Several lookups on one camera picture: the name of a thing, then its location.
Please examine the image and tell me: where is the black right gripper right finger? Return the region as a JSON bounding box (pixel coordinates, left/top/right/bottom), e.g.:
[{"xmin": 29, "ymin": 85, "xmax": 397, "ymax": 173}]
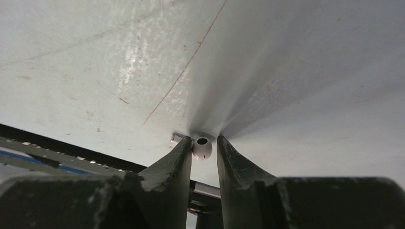
[{"xmin": 217, "ymin": 135, "xmax": 405, "ymax": 229}]

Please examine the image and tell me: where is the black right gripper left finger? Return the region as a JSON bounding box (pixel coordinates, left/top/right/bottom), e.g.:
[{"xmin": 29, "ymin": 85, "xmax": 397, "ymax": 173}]
[{"xmin": 0, "ymin": 136, "xmax": 192, "ymax": 229}]

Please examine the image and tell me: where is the white earbud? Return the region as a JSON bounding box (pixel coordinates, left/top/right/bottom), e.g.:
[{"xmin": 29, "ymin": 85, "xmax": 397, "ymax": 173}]
[{"xmin": 170, "ymin": 134, "xmax": 213, "ymax": 161}]

